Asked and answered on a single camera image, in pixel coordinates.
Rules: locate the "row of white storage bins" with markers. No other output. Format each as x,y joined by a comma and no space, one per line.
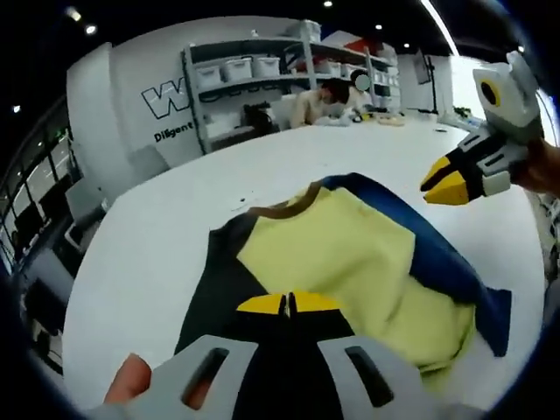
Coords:
238,67

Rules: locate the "person's right hand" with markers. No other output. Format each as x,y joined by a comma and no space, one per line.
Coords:
544,170

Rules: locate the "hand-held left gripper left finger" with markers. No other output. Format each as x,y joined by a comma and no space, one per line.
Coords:
205,376

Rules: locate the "black equipment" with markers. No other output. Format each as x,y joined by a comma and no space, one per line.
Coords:
260,117

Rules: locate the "person's left hand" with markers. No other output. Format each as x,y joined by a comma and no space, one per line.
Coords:
129,380

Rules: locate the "yellow garment blue black sleeves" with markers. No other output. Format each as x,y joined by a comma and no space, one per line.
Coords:
332,245

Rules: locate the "ceiling light strip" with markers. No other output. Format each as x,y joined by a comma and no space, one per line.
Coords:
442,26

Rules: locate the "grey office chair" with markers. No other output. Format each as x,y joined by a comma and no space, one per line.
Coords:
85,201

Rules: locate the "white cloth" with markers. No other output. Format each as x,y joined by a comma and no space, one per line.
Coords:
337,121

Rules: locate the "black tripod stand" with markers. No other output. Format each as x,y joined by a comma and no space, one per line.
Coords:
434,87

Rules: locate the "small mounted screen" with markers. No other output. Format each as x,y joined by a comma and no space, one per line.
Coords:
423,67

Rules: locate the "light grey panel chair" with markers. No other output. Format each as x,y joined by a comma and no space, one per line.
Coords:
149,162

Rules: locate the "grey metal shelving rack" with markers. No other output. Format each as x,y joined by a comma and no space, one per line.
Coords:
306,61

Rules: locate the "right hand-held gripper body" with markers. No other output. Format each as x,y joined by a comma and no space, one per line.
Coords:
512,100

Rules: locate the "group of ceiling spotlights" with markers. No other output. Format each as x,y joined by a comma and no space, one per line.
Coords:
89,29

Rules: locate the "cream coloured object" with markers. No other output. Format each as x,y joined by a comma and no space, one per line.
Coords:
389,120

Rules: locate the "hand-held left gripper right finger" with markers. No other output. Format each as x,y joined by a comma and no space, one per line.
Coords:
385,380

